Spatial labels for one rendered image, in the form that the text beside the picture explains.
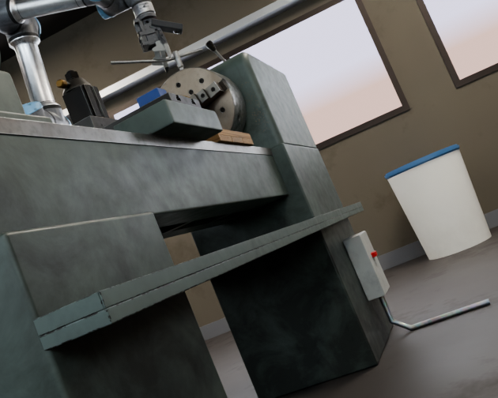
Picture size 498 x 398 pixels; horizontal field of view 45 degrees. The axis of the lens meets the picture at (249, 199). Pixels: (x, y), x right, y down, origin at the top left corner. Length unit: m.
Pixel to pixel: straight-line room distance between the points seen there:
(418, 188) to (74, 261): 3.58
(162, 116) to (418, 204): 3.16
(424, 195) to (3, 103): 3.48
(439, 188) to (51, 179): 3.53
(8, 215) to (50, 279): 0.11
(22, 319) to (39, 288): 0.04
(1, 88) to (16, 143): 0.23
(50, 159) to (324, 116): 4.12
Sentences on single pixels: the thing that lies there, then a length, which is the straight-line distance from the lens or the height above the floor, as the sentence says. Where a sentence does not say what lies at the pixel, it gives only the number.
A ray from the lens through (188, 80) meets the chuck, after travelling 2.18.
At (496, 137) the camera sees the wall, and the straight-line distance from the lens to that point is 5.06.
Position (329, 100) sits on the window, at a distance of 5.03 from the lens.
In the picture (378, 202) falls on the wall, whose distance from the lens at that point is 4.96.
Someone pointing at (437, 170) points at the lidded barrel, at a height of 0.57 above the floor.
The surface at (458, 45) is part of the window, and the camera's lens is 5.12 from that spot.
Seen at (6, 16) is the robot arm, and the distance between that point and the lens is 2.37.
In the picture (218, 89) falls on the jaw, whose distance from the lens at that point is 2.08.
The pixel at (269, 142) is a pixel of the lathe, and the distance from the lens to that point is 2.21.
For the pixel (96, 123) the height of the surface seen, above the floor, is 1.00.
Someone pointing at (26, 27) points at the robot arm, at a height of 1.64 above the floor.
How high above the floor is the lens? 0.53
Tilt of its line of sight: 5 degrees up
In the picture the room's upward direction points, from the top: 23 degrees counter-clockwise
